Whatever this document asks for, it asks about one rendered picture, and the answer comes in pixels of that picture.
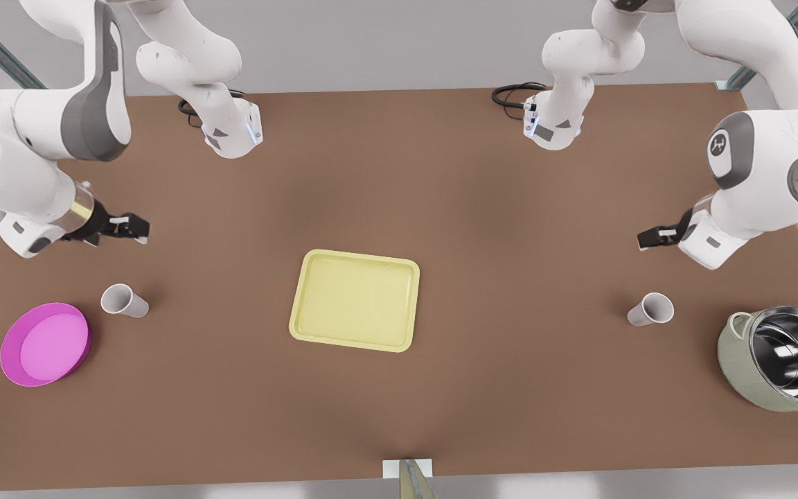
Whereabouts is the pink round bowl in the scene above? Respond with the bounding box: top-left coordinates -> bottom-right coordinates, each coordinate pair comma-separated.
0,302 -> 92,387

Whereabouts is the black cable loop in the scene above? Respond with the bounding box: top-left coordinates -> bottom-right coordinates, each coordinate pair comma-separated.
178,89 -> 246,129
491,82 -> 549,120

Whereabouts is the yellow rectangular tray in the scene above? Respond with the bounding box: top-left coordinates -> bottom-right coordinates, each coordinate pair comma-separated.
288,249 -> 421,353

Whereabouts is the white cup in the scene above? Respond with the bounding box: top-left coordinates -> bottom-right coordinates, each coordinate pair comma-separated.
627,292 -> 675,328
100,283 -> 150,319

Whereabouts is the green steel-lined pot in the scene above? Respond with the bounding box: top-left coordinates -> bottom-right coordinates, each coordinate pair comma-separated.
717,306 -> 798,413

